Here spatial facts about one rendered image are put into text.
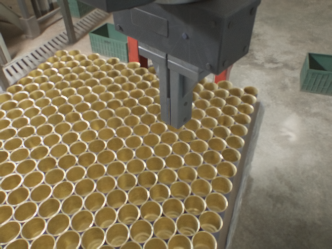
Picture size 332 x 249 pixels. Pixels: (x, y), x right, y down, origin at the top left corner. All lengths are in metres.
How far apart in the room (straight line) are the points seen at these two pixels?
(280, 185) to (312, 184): 0.26
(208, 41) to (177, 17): 0.03
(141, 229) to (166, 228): 0.08
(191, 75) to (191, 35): 0.05
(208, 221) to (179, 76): 0.76
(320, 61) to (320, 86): 0.39
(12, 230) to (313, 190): 2.22
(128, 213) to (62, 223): 0.21
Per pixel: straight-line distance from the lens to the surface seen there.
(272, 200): 2.55
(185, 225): 1.01
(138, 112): 1.31
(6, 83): 3.83
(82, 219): 1.03
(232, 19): 0.24
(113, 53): 4.09
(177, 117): 0.33
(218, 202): 1.04
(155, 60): 0.31
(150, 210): 1.02
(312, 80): 3.71
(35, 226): 1.06
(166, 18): 0.26
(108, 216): 1.02
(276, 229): 2.42
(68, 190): 1.11
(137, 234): 1.01
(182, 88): 0.31
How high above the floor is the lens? 2.00
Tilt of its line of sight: 41 degrees down
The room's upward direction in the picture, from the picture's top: 1 degrees counter-clockwise
